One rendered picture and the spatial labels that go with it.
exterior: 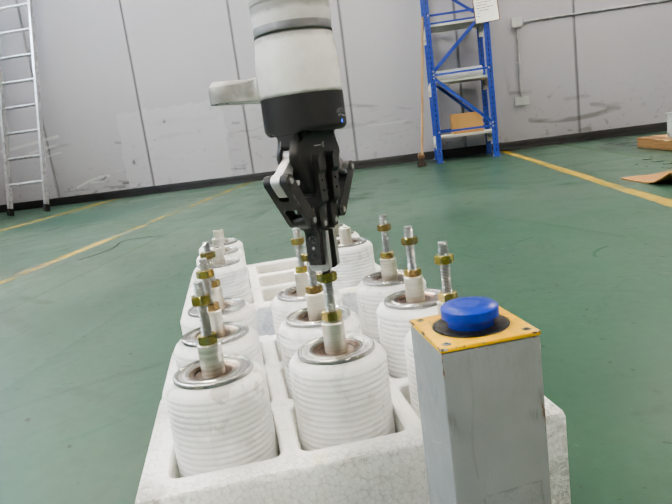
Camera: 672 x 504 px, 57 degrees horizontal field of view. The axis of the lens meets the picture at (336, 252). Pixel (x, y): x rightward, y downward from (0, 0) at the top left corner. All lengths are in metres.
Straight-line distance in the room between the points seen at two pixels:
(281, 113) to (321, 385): 0.24
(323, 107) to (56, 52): 7.57
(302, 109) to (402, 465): 0.32
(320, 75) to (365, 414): 0.30
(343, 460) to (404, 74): 6.55
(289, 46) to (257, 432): 0.34
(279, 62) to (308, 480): 0.36
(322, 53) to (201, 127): 6.83
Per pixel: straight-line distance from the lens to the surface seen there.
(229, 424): 0.58
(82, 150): 7.94
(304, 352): 0.61
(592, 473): 0.88
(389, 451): 0.58
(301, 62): 0.54
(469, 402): 0.43
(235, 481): 0.57
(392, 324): 0.71
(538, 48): 7.17
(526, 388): 0.44
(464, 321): 0.43
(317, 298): 0.71
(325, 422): 0.59
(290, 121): 0.54
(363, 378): 0.58
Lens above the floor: 0.46
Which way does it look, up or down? 11 degrees down
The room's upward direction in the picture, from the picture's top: 8 degrees counter-clockwise
